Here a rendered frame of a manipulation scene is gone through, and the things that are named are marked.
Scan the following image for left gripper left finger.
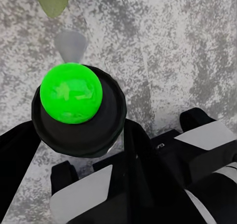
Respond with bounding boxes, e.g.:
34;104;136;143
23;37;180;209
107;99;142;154
0;120;41;224

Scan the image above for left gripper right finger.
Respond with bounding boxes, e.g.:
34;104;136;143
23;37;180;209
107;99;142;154
123;118;207;224

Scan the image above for insectifuge atomizer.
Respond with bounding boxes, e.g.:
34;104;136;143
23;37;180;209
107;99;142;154
31;31;127;158

